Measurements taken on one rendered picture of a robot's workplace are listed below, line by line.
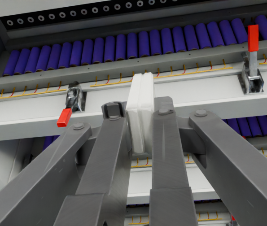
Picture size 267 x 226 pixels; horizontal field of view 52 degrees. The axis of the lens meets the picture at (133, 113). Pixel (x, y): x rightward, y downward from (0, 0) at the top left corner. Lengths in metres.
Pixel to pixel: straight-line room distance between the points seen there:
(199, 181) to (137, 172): 0.12
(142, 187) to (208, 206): 0.22
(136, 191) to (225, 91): 0.26
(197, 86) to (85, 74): 0.18
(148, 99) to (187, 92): 0.27
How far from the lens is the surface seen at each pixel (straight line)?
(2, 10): 0.40
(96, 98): 0.44
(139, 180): 0.56
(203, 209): 0.71
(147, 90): 0.17
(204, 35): 0.49
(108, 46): 0.49
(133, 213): 0.72
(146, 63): 0.44
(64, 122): 0.37
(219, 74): 0.44
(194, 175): 0.56
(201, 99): 0.42
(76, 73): 0.46
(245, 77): 0.42
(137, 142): 0.15
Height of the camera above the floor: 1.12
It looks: 35 degrees down
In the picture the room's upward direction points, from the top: 10 degrees counter-clockwise
